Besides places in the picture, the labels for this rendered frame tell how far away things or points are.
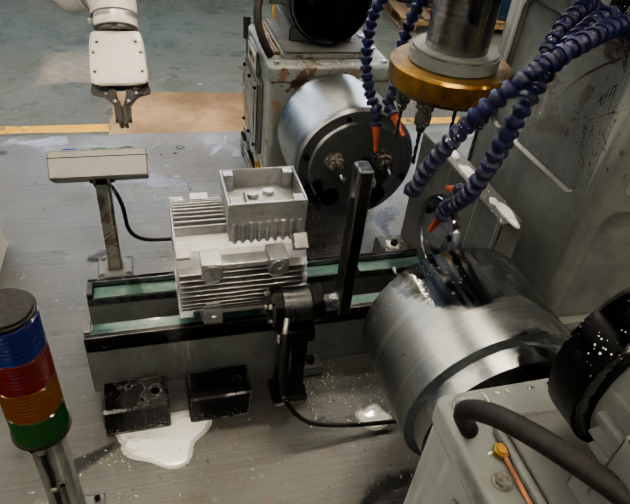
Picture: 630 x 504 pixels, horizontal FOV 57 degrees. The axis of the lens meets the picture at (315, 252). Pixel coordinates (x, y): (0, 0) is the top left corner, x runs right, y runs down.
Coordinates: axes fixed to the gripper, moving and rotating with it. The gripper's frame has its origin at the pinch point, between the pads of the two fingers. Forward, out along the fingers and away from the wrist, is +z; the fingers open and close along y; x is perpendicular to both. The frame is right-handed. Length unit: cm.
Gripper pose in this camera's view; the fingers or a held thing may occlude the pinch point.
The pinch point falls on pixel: (123, 116)
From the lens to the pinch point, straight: 117.5
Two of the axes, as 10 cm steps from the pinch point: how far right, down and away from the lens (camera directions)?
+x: -2.5, -0.1, 9.7
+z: 0.8, 10.0, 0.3
